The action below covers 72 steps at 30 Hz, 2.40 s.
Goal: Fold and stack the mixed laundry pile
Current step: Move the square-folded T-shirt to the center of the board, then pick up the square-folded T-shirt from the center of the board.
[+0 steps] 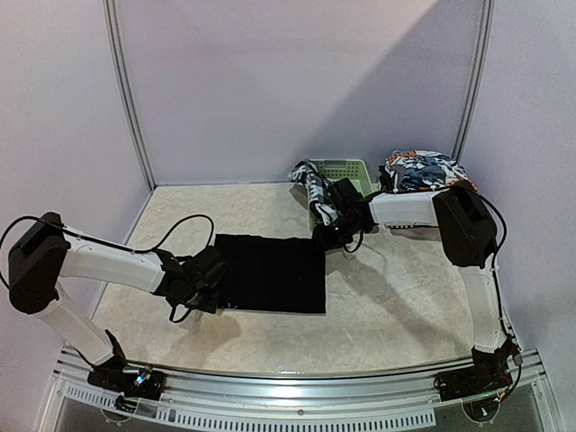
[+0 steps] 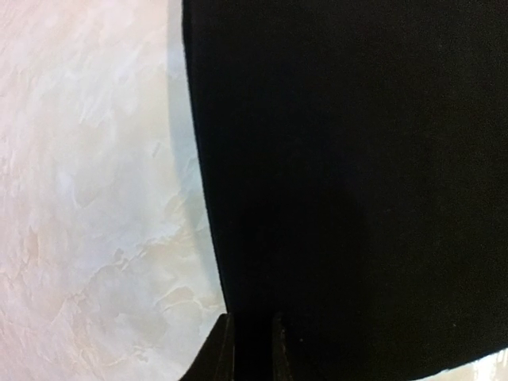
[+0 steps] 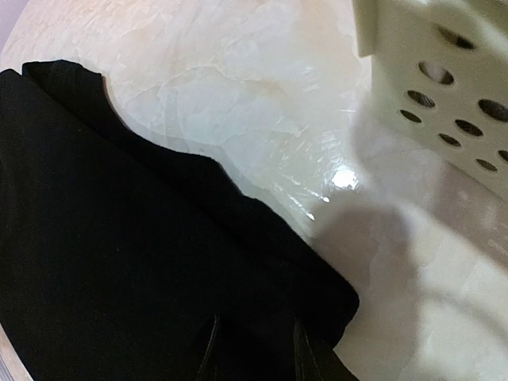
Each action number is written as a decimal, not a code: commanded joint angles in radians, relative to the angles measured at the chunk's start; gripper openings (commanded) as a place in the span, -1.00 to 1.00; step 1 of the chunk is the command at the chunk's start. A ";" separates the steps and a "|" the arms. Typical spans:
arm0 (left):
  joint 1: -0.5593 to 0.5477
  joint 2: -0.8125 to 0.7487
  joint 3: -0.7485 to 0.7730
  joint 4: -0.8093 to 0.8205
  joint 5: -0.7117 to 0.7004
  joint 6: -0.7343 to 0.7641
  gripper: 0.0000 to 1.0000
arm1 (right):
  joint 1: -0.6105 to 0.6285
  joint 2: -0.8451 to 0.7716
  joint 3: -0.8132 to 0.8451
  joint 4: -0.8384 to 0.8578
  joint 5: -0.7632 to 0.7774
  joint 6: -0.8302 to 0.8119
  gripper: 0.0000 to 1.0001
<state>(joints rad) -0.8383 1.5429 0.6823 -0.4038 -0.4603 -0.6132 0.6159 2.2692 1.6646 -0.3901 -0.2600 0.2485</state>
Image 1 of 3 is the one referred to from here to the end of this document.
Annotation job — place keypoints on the pale green plastic laundry basket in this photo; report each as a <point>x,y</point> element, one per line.
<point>354,169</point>

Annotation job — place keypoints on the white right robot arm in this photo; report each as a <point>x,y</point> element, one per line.
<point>469,239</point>

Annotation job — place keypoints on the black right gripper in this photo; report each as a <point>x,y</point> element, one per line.
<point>331,228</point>

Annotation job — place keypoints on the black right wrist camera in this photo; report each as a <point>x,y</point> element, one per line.
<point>343,194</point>

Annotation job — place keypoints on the left corner wall post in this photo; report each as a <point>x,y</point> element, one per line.
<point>112,20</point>

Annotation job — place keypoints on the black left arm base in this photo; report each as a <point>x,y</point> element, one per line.
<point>116,375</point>

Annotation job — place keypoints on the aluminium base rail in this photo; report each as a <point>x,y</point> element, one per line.
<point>397,400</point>

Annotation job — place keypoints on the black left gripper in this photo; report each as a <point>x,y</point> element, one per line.
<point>212,303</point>

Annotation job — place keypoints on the right corner wall post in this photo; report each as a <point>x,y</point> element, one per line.
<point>475,78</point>

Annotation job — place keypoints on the dark folded clothes stack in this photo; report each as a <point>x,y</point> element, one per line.
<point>387,180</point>

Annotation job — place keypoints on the black t-shirt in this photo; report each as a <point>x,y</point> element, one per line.
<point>280,275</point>

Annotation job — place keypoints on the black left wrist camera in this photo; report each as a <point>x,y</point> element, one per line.
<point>206,270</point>

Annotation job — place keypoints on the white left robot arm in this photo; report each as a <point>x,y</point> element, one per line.
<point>50,251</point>

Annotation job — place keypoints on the black white patterned garment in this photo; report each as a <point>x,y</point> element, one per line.
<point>306,174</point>

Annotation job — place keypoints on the corner wall post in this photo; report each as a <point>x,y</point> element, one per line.
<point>112,20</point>
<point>475,78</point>

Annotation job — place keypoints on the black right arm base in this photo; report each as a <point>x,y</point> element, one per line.
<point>500,369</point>

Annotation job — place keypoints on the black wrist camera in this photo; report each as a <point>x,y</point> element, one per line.
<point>206,270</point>
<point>343,194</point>

